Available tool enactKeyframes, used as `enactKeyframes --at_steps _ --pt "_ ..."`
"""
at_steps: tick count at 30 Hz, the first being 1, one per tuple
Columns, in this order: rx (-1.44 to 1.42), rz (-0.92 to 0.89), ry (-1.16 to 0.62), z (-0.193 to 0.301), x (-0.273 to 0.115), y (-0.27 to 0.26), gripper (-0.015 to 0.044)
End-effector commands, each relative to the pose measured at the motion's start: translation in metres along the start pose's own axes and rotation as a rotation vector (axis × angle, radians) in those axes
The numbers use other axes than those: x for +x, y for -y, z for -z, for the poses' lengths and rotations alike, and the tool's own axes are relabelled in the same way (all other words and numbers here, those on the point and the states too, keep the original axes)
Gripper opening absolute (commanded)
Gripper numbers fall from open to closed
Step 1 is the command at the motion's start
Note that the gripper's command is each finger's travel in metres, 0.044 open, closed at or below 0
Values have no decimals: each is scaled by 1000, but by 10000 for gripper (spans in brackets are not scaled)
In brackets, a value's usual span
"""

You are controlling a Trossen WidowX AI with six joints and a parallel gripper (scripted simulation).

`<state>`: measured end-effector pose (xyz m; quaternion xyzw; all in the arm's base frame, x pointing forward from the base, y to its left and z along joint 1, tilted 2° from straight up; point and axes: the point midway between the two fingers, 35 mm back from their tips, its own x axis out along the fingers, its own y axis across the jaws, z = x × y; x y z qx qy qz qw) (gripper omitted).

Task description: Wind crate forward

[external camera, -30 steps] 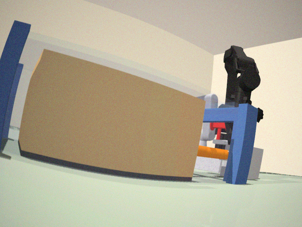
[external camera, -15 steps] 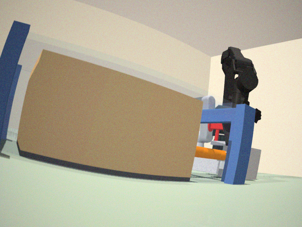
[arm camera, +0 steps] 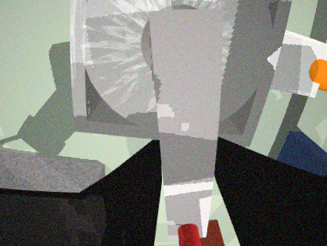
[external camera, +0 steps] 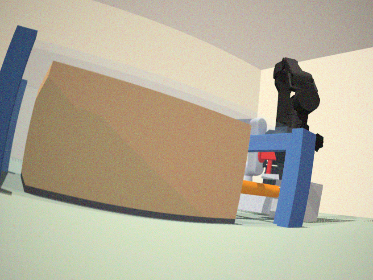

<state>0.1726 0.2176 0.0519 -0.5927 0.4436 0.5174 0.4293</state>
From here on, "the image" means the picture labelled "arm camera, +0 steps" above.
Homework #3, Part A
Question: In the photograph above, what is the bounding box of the red-orange box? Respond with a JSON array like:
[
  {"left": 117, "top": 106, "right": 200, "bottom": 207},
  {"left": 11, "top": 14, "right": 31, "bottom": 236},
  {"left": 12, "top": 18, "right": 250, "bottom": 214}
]
[{"left": 200, "top": 220, "right": 225, "bottom": 246}]

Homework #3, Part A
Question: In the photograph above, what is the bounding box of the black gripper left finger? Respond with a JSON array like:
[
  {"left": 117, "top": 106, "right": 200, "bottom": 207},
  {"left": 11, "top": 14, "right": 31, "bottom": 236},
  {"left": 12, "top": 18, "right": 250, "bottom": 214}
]
[{"left": 0, "top": 139, "right": 161, "bottom": 246}]

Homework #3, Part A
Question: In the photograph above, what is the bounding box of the blue flat bar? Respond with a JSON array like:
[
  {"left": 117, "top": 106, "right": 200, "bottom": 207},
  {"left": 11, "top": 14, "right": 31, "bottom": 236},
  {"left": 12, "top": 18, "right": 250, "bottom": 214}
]
[{"left": 277, "top": 130, "right": 327, "bottom": 176}]

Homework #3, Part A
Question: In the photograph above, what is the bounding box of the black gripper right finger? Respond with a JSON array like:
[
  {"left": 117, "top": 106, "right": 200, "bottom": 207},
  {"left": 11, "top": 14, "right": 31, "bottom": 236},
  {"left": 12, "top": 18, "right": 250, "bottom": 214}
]
[{"left": 214, "top": 136, "right": 327, "bottom": 246}]

